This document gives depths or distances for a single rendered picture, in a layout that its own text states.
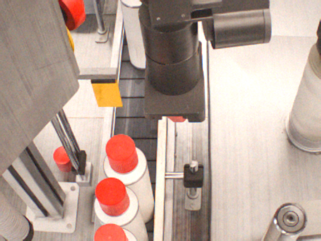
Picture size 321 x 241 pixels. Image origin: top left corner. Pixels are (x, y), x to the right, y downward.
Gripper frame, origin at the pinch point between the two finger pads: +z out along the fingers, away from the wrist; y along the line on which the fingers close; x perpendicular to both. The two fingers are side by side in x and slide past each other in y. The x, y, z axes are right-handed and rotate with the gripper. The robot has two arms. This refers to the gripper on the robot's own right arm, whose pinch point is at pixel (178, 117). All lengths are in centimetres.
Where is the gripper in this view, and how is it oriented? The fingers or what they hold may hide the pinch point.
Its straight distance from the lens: 61.2
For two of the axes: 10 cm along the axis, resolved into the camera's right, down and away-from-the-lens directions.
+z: 0.9, 5.1, 8.6
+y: 0.3, -8.6, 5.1
